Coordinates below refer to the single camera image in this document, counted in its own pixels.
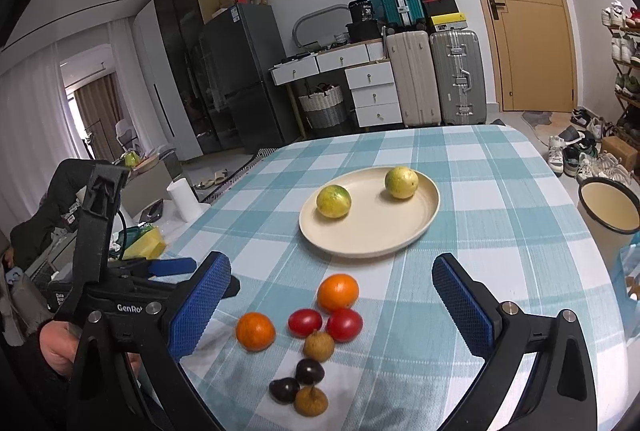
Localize dark purple fruit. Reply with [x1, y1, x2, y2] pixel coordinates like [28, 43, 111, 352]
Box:
[295, 358, 326, 386]
[269, 377, 301, 405]

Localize white desk with drawers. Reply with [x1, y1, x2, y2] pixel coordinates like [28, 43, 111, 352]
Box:
[270, 40, 406, 138]

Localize dark grey refrigerator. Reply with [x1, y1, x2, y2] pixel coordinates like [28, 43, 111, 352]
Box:
[200, 2, 301, 155]

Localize silver suitcase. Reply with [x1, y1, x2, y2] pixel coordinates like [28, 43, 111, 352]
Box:
[429, 30, 488, 126]

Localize plain black shoe box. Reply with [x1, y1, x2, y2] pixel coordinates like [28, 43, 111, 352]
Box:
[422, 0, 461, 18]

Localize pale yellow round fruit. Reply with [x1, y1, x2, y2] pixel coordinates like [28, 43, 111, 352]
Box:
[384, 166, 419, 200]

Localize brown carton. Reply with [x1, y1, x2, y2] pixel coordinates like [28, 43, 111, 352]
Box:
[600, 136, 639, 170]

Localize large orange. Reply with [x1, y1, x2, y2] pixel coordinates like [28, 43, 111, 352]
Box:
[317, 273, 360, 314]

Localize white office chair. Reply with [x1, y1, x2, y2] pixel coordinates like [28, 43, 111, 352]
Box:
[114, 120, 144, 158]

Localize red tomato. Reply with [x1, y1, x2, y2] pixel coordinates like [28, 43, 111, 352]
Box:
[326, 308, 364, 343]
[287, 308, 323, 338]

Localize brown round fruit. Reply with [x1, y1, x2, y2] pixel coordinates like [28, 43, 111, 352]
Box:
[302, 330, 336, 363]

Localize blue plastic bag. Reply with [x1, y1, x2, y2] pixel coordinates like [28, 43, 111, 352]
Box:
[617, 243, 640, 312]

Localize shoe rack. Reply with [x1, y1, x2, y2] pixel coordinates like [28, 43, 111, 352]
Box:
[601, 0, 640, 147]

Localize brown curtain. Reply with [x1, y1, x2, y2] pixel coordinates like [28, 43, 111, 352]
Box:
[74, 76, 126, 162]

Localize grey door mat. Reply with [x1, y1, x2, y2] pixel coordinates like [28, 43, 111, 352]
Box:
[520, 110, 576, 147]

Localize brown fig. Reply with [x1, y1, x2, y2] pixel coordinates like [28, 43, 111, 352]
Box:
[293, 385, 329, 417]

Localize white sheer curtain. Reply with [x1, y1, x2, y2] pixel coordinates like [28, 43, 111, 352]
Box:
[0, 36, 76, 222]

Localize person's left hand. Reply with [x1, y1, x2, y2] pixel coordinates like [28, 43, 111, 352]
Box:
[39, 318, 82, 380]

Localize beige suitcase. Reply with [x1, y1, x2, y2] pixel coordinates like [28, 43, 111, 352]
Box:
[385, 30, 444, 128]

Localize cream waste bin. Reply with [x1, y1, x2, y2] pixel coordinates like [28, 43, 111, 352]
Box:
[577, 176, 640, 273]

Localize pile of shoes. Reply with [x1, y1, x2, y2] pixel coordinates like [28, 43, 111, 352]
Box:
[547, 108, 635, 186]

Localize white paper towel roll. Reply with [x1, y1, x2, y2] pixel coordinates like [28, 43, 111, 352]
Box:
[166, 178, 204, 223]

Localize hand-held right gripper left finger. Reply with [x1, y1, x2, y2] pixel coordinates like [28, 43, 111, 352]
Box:
[65, 252, 234, 431]

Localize woven basket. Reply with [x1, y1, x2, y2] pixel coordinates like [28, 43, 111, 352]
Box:
[298, 84, 349, 130]

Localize beige slippers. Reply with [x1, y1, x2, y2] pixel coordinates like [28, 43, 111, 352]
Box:
[192, 170, 230, 190]

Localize small orange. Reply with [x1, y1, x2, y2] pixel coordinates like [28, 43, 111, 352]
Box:
[235, 312, 277, 352]

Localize green-yellow round fruit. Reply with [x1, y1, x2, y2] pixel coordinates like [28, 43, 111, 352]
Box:
[315, 184, 352, 219]

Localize cream round plate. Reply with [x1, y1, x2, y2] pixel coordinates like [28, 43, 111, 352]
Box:
[299, 167, 441, 259]

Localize person's left forearm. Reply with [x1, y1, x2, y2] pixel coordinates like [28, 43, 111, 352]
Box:
[0, 338, 71, 431]

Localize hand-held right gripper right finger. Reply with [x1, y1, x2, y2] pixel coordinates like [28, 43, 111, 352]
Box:
[431, 252, 597, 431]

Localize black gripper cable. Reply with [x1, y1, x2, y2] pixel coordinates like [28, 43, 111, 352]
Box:
[107, 206, 129, 258]

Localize dark glass cabinet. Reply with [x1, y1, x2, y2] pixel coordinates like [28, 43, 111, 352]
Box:
[152, 0, 227, 157]

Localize black bag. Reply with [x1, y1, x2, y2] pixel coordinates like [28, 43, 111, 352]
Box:
[345, 21, 384, 45]

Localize wooden door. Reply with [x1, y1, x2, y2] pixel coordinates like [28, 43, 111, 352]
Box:
[445, 0, 581, 114]

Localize striped floor mat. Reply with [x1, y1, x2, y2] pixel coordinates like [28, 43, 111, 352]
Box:
[200, 146, 279, 205]

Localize yellow sponge cloth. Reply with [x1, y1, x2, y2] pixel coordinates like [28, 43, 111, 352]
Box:
[120, 223, 167, 261]

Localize dark jacket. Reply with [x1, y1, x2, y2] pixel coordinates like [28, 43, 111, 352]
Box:
[9, 158, 101, 272]

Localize yellow and black box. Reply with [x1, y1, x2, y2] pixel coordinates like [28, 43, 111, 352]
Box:
[429, 12, 469, 33]

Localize white wardrobe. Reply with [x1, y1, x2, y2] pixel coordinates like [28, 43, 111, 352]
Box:
[132, 0, 192, 162]

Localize oval mirror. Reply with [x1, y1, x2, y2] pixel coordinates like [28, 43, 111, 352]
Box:
[292, 4, 354, 47]

